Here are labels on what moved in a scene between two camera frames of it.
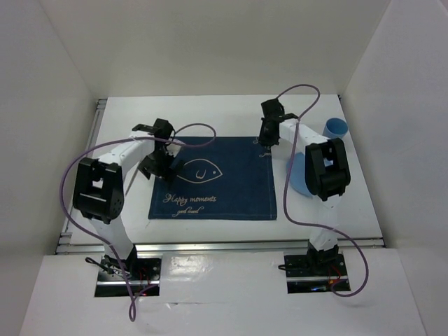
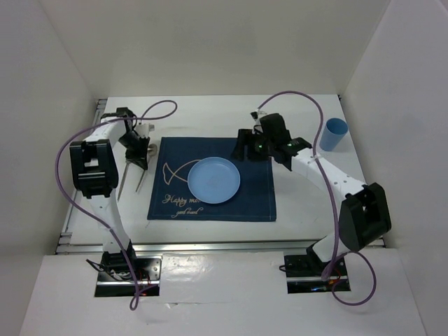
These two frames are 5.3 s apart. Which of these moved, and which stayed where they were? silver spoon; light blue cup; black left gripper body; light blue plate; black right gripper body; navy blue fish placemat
Moved: black left gripper body; silver spoon; light blue plate; black right gripper body
Stayed: light blue cup; navy blue fish placemat
